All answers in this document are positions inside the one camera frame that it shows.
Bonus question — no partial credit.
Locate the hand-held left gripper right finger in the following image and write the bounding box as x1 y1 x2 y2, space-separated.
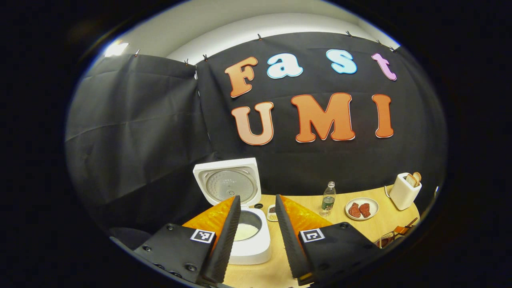
274 194 381 286

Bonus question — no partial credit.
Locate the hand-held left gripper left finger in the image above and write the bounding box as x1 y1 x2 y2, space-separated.
133 195 242 285

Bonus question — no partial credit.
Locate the brown wooden spoon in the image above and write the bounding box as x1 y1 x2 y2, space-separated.
378 218 419 248

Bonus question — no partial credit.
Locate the white rice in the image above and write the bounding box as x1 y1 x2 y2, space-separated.
236 223 259 242

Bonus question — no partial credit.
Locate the white rice cooker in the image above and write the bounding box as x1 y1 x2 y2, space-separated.
192 157 272 266

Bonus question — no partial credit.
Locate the white toaster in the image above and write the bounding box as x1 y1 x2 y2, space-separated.
388 172 423 211

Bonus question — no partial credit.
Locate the white round plate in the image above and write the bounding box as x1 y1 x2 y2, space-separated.
345 197 380 222

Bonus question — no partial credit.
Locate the clear plastic water bottle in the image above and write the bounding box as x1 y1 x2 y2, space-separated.
320 181 337 218

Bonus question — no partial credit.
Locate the black backdrop cloth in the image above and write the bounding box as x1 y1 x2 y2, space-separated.
66 32 448 248

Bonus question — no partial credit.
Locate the ceiling light strip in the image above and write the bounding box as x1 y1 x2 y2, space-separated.
104 40 130 58

